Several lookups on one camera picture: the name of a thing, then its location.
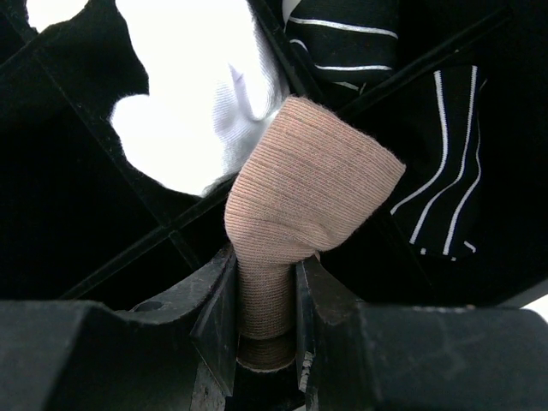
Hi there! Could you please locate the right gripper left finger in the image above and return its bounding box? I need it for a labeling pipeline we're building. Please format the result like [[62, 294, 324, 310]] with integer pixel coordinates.
[[1, 246, 237, 410]]

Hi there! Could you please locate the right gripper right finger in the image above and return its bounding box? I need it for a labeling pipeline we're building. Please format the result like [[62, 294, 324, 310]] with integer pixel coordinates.
[[295, 258, 547, 410]]

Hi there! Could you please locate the tan sock with red cuff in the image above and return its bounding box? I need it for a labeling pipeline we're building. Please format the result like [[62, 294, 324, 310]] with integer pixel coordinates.
[[224, 97, 405, 372]]

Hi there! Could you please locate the dark striped rolled sock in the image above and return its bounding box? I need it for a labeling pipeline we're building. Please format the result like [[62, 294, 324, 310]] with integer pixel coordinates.
[[390, 64, 487, 261]]

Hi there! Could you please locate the black display box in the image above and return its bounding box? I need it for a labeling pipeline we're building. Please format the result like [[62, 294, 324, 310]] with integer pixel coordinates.
[[1, 1, 547, 309]]

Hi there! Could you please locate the white rolled sock front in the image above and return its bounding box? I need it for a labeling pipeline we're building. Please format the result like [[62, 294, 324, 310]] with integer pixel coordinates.
[[25, 0, 292, 199]]

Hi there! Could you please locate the black striped rolled sock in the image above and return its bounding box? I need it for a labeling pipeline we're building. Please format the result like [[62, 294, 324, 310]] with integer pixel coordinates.
[[282, 0, 400, 93]]

